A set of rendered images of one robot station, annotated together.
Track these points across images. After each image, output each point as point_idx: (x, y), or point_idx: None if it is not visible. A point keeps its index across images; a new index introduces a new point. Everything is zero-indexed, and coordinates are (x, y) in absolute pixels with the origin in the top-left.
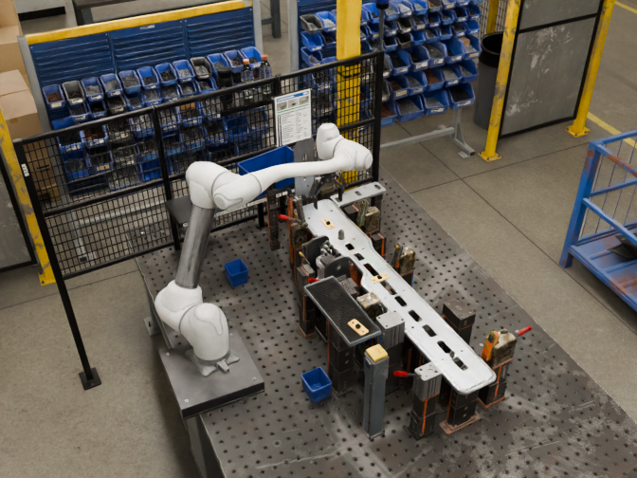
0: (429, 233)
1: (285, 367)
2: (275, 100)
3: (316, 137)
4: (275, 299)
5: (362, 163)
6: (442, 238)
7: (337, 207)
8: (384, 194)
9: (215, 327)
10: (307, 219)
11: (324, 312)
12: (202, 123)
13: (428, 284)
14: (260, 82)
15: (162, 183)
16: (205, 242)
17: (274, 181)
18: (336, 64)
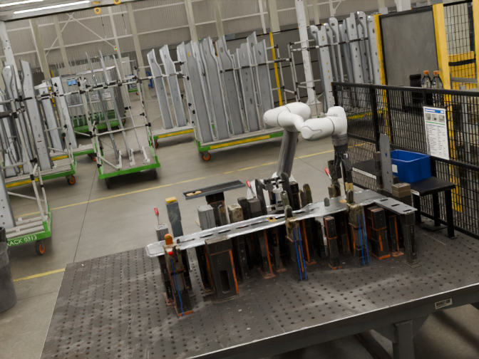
0: (412, 289)
1: None
2: (423, 108)
3: (452, 162)
4: None
5: (301, 130)
6: (403, 295)
7: (373, 201)
8: None
9: (249, 190)
10: (354, 194)
11: (212, 185)
12: (392, 109)
13: (327, 288)
14: (415, 87)
15: (375, 143)
16: (282, 149)
17: (290, 123)
18: (462, 92)
